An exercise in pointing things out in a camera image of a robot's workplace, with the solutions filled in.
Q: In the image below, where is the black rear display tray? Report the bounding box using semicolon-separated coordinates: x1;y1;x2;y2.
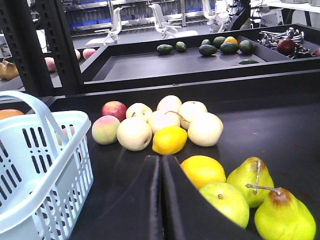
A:
0;23;320;96

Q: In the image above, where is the pink green peach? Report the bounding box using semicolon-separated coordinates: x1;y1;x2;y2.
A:
91;115;120;145

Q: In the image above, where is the light blue plastic basket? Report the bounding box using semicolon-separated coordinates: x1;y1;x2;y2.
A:
0;90;94;240

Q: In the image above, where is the white pear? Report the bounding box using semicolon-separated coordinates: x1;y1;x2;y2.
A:
116;117;153;152
187;112;224;147

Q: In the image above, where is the large orange far right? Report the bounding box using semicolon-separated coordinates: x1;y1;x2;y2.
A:
0;109;24;120

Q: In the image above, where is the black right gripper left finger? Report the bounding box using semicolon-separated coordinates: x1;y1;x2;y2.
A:
139;155;163;240

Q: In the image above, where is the red apple near pears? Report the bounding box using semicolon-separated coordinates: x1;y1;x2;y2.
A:
101;100;128;122

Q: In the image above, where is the green pear brown top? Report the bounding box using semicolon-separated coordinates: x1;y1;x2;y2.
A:
245;183;317;240

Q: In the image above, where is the white pear front left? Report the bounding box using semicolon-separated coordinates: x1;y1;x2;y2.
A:
116;117;153;152

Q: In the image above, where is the green pear with stem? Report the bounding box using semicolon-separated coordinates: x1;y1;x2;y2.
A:
226;156;274;208

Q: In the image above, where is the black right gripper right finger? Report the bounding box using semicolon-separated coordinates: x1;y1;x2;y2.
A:
161;155;260;240

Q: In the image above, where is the yellow lemon centre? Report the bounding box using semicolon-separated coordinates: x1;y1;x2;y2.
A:
152;126;188;155

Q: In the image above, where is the yellow lemon near pears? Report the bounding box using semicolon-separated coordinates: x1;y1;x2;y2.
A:
180;155;227;190

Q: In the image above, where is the green round pear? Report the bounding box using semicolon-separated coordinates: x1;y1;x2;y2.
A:
199;182;250;229

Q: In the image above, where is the white pear front right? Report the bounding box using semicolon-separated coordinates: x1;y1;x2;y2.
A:
187;112;224;147

